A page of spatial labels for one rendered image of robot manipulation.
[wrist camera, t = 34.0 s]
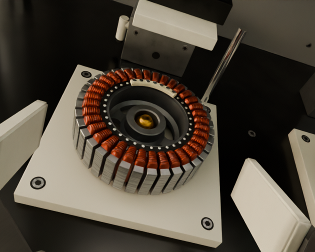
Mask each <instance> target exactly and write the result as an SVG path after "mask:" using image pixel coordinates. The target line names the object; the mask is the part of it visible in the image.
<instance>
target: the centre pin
mask: <svg viewBox="0 0 315 252"><path fill-rule="evenodd" d="M134 120H135V122H136V124H137V125H138V126H140V127H141V128H144V129H148V130H150V129H154V128H155V127H156V125H155V123H154V121H153V119H152V118H151V117H150V116H149V115H147V114H143V115H141V116H138V117H136V118H135V119H134Z"/></svg>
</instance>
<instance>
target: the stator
mask: <svg viewBox="0 0 315 252"><path fill-rule="evenodd" d="M169 78H170V77H169V76H166V75H164V74H162V76H161V77H160V73H159V72H155V71H152V73H151V72H150V70H148V69H142V70H140V69H139V68H131V69H130V68H128V67H126V68H121V69H119V68H116V69H112V70H111V72H110V71H109V70H107V71H104V72H103V73H102V75H101V74H98V75H96V76H94V78H91V79H90V80H89V81H87V83H86V84H84V86H83V87H82V88H81V91H80V92H79V93H78V95H77V100H76V102H75V110H74V118H73V126H72V139H73V144H74V148H75V149H76V150H77V155H78V156H79V158H80V159H81V160H82V159H83V162H82V163H83V164H84V165H85V166H86V168H87V169H89V168H91V171H90V172H91V173H92V174H94V175H95V176H96V177H97V178H98V177H99V176H100V175H101V179H100V180H101V181H103V182H104V183H106V184H108V185H109V184H110V182H111V181H113V179H114V181H113V184H112V187H114V188H116V189H118V190H122V187H123V185H124V184H125V182H126V184H125V190H124V191H125V192H127V193H132V194H134V193H135V191H136V189H137V194H138V195H147V194H148V192H149V191H150V195H159V194H160V192H161V191H162V193H163V194H165V193H169V192H171V190H172V189H173V190H177V189H179V188H180V187H181V186H182V185H183V186H184V185H185V184H186V183H188V182H189V180H190V179H192V178H193V176H194V175H195V174H196V172H197V171H198V169H199V168H200V166H201V165H202V163H203V162H204V161H205V159H206V158H207V156H208V155H209V153H210V152H211V150H212V146H213V144H214V140H215V139H214V136H215V130H214V129H213V128H214V124H213V121H212V120H211V115H210V113H209V112H207V108H206V107H205V105H204V104H202V101H201V100H200V99H199V98H198V97H196V96H195V94H194V93H193V92H192V91H191V90H189V89H188V88H187V87H186V86H184V85H183V84H182V83H181V84H179V82H178V81H177V80H175V79H173V78H172V79H171V80H170V81H169ZM168 81H169V82H168ZM128 109H129V110H128ZM123 110H128V111H127V114H124V113H122V112H121V111H123ZM142 115H149V116H150V117H151V118H152V120H153V122H154V123H155V128H153V129H145V128H142V127H140V126H139V125H137V123H136V122H135V118H136V117H139V116H142ZM113 122H114V123H117V124H118V125H119V126H120V131H119V130H118V129H117V128H116V127H115V125H114V124H113ZM166 124H167V125H168V126H169V128H170V130H171V133H172V137H173V140H169V139H167V138H166V137H165V128H166Z"/></svg>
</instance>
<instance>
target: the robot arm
mask: <svg viewBox="0 0 315 252"><path fill-rule="evenodd" d="M47 108H48V104H47V102H45V101H41V100H36V101H35V102H33V103H31V104H30V105H28V106H27V107H25V108H24V109H22V110H21V111H19V112H18V113H16V114H15V115H13V116H12V117H10V118H8V119H7V120H5V121H4V122H2V123H1V124H0V190H1V189H2V188H3V187H4V185H5V184H6V183H7V182H8V181H9V180H10V179H11V178H12V177H13V175H14V174H15V173H16V172H17V171H18V170H19V169H20V168H21V166H22V165H23V164H24V163H25V162H26V161H27V160H28V159H29V157H30V156H31V155H32V154H33V153H34V152H35V151H36V150H37V148H38V147H39V146H40V142H41V137H42V132H43V127H44V123H45V118H46V113H47ZM231 197H232V199H233V201H234V203H235V205H236V206H237V208H238V210H239V212H240V214H241V216H242V218H243V219H244V221H245V223H246V225H247V227H248V229H249V230H250V232H251V234H252V236H253V238H254V240H255V242H256V243H257V245H258V247H259V249H260V251H261V252H315V227H314V226H313V225H312V224H311V222H310V221H309V220H308V219H307V217H306V216H305V215H304V214H303V213H302V212H301V211H300V209H299V208H298V207H297V206H296V205H295V204H294V203H293V202H292V200H291V199H290V198H289V197H288V196H287V195H286V194H285V193H284V191H283V190H282V189H281V188H280V187H279V186H278V185H277V184H276V182H275V181H274V180H273V179H272V178H271V177H270V176H269V174H268V173H267V172H266V171H265V170H264V169H263V168H262V167H261V165H260V164H259V163H258V162H257V161H256V160H255V159H251V158H247V159H245V162H244V164H243V167H242V169H241V171H240V174H239V176H238V178H237V181H236V183H235V186H234V188H233V190H232V193H231ZM0 252H32V250H31V249H30V247H29V245H28V243H27V242H26V240H25V238H24V237H23V235H22V233H21V231H20V230H19V228H18V226H17V225H16V223H15V221H14V220H13V218H12V216H11V214H10V213H9V211H8V209H7V208H6V206H5V204H4V202H3V201H2V199H1V197H0Z"/></svg>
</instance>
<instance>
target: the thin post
mask: <svg viewBox="0 0 315 252"><path fill-rule="evenodd" d="M247 31H248V30H247V29H246V28H245V27H243V26H239V28H238V29H237V31H236V33H235V35H234V37H233V39H232V41H231V42H230V44H229V46H228V48H227V50H226V52H225V54H224V56H223V57H222V59H221V61H220V63H219V65H218V67H217V69H216V70H215V72H214V74H213V76H212V78H211V80H210V82H209V84H208V85H207V87H206V89H205V91H204V93H203V95H202V97H201V99H200V100H201V101H202V103H203V104H206V103H207V102H208V100H209V98H210V97H211V95H212V93H213V91H214V89H215V88H216V86H217V84H218V82H219V81H220V79H221V77H222V75H223V74H224V72H225V70H226V68H227V66H228V65H229V63H230V61H231V59H232V58H233V56H234V54H235V52H236V50H237V49H238V47H239V45H240V43H241V42H242V40H243V38H244V36H245V35H246V33H247Z"/></svg>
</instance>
